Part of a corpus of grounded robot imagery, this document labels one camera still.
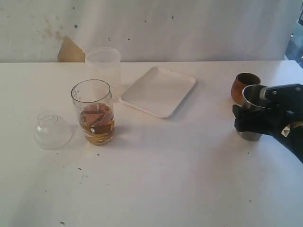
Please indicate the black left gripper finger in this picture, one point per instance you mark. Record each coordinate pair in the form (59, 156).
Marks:
(246, 120)

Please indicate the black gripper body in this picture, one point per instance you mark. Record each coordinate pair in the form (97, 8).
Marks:
(277, 121)

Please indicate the stainless steel cup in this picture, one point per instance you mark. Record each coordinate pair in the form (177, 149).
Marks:
(251, 100)

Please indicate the round brown wooden cup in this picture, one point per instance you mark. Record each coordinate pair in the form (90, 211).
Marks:
(241, 81)

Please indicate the brown wooden blocks and coins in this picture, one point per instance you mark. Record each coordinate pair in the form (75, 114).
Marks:
(97, 122)

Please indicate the clear plastic shaker cup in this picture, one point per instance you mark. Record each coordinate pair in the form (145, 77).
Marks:
(92, 100)

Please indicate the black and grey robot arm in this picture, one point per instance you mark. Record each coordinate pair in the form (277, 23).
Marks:
(295, 147)

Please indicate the clear domed shaker lid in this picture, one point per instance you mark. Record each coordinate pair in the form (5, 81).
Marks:
(51, 131)

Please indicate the white rectangular tray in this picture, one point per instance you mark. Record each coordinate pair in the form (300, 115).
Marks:
(158, 92)

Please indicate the translucent white plastic container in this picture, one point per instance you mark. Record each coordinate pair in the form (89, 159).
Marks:
(104, 64)

